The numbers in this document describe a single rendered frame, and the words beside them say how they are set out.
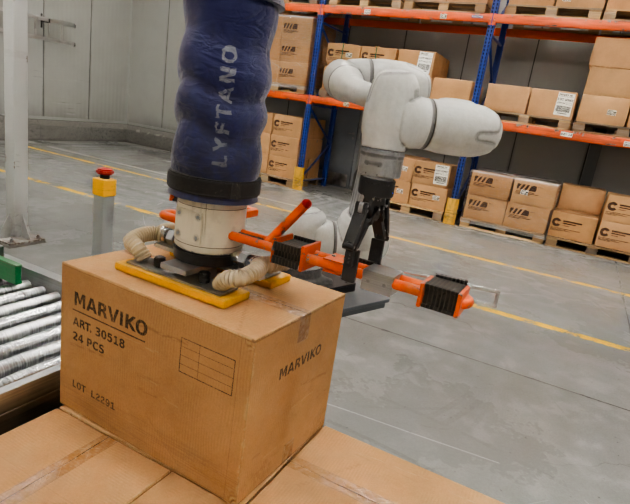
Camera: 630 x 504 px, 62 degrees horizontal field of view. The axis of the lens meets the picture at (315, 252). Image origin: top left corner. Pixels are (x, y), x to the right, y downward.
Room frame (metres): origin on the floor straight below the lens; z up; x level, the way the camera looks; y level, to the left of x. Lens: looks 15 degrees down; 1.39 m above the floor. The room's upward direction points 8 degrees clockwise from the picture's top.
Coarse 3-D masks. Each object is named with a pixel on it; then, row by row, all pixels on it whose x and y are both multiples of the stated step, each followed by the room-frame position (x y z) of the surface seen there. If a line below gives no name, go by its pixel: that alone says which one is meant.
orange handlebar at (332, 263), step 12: (168, 216) 1.29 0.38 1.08; (252, 216) 1.49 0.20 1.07; (240, 240) 1.19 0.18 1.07; (252, 240) 1.18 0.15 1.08; (264, 240) 1.18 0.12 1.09; (324, 252) 1.15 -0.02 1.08; (312, 264) 1.11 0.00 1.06; (324, 264) 1.09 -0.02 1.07; (336, 264) 1.08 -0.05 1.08; (360, 264) 1.10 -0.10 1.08; (360, 276) 1.05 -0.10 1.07; (396, 288) 1.02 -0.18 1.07; (408, 288) 1.01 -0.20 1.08; (468, 300) 0.97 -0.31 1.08
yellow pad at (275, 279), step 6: (222, 270) 1.30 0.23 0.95; (270, 276) 1.28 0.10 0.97; (276, 276) 1.29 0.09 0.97; (282, 276) 1.29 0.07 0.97; (288, 276) 1.31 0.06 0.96; (258, 282) 1.25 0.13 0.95; (264, 282) 1.24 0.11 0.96; (270, 282) 1.24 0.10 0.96; (276, 282) 1.26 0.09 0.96; (282, 282) 1.28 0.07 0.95; (270, 288) 1.24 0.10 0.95
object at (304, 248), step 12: (276, 240) 1.14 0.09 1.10; (288, 240) 1.18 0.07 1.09; (300, 240) 1.20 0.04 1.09; (312, 240) 1.19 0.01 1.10; (276, 252) 1.13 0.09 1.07; (288, 252) 1.11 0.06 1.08; (300, 252) 1.11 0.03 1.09; (312, 252) 1.14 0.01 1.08; (288, 264) 1.11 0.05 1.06; (300, 264) 1.10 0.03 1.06
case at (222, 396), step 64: (128, 256) 1.33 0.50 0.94; (64, 320) 1.21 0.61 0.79; (128, 320) 1.11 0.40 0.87; (192, 320) 1.02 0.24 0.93; (256, 320) 1.04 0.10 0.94; (320, 320) 1.18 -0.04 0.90; (64, 384) 1.21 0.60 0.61; (128, 384) 1.10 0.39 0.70; (192, 384) 1.01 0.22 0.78; (256, 384) 0.96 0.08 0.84; (320, 384) 1.24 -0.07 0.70; (192, 448) 1.00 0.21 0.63; (256, 448) 0.99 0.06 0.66
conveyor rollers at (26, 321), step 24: (0, 288) 1.89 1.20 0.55; (24, 288) 1.97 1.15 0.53; (0, 312) 1.71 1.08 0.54; (24, 312) 1.71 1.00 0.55; (48, 312) 1.78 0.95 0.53; (0, 336) 1.53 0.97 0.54; (24, 336) 1.60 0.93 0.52; (48, 336) 1.58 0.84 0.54; (0, 360) 1.43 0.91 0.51; (24, 360) 1.41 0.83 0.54; (48, 360) 1.42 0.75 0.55; (0, 384) 1.26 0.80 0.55
